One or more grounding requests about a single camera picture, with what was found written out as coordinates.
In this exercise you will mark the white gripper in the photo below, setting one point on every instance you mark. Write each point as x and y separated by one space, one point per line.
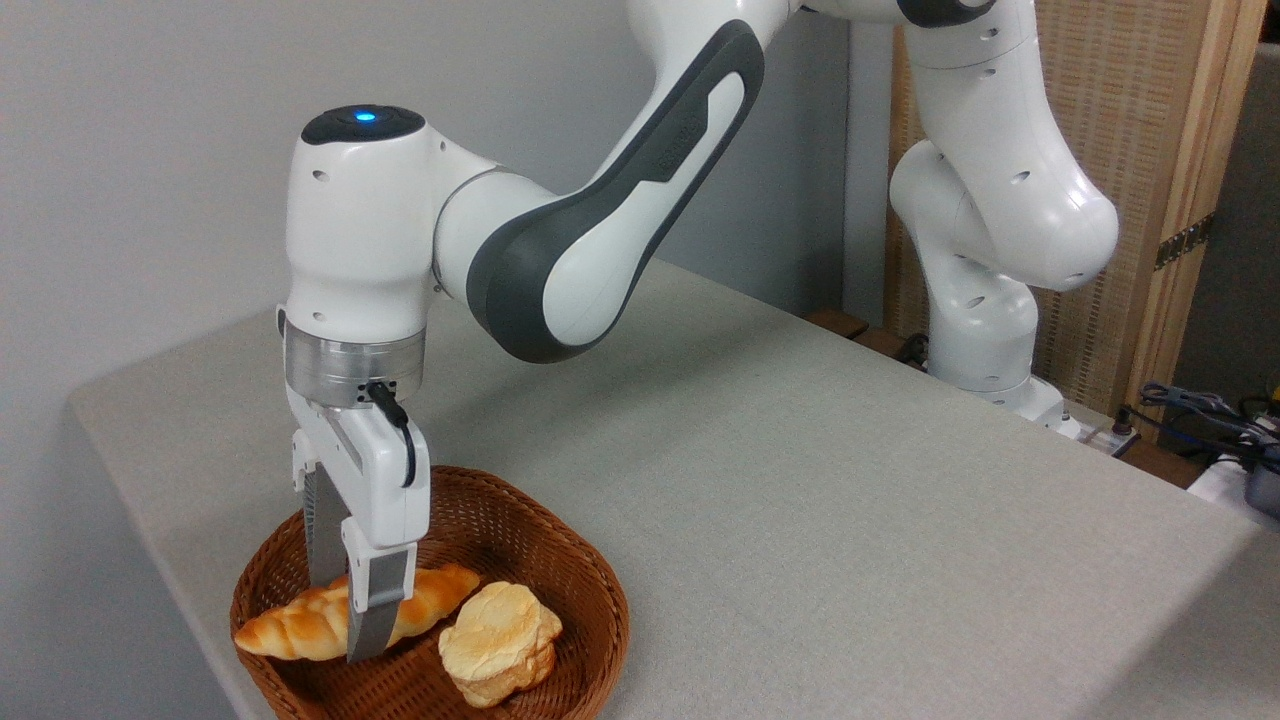
385 480

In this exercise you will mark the golden braided bread loaf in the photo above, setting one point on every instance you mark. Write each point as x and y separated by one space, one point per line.
290 630

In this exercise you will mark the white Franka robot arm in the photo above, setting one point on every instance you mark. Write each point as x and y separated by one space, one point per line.
1000 200

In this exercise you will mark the pale round bread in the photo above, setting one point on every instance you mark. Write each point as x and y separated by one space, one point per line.
495 640

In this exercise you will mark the brown wicker basket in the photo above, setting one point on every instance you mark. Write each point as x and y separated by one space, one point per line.
500 520

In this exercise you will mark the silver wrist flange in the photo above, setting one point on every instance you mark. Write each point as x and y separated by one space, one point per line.
340 365

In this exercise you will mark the brown wooden block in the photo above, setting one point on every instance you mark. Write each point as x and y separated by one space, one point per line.
838 322

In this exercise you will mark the white box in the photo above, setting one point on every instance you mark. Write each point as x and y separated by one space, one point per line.
1222 485

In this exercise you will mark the black screen hinge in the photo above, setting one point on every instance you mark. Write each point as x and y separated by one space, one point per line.
1185 242

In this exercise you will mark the woven bamboo folding screen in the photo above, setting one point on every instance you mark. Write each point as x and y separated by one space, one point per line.
1140 100

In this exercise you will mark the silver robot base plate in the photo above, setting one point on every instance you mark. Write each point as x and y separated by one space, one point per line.
1095 432

